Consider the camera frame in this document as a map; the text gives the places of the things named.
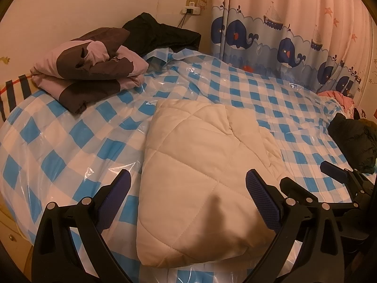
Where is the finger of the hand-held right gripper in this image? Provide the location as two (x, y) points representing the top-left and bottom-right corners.
(279, 177), (324, 208)
(320, 161), (369, 196)

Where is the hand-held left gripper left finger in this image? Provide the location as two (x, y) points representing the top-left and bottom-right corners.
(32, 169), (133, 283)

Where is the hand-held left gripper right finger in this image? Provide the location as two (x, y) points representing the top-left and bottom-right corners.
(245, 169), (345, 283)

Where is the cream quilted blanket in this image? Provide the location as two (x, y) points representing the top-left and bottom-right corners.
(136, 99), (291, 269)

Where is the dark puffer jacket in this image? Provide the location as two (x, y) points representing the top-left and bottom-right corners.
(328, 112), (377, 174)

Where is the blue checkered bed cover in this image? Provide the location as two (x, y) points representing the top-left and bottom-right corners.
(0, 47), (377, 283)

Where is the pink cloth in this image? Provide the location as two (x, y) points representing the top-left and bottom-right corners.
(318, 90), (355, 114)

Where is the pink and brown folded blanket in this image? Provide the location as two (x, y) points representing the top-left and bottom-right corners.
(29, 27), (149, 114)

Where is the wooden drawer cabinet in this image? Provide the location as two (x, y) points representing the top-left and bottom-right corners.
(0, 209), (33, 272)

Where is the striped pillow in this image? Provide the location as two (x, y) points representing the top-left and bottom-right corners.
(0, 74), (33, 123)

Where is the black jacket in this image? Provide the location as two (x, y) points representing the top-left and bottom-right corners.
(122, 12), (201, 57)

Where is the whale print curtain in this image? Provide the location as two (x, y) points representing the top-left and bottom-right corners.
(210, 0), (374, 98)

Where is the white wall socket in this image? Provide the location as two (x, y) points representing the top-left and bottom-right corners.
(183, 0), (201, 15)

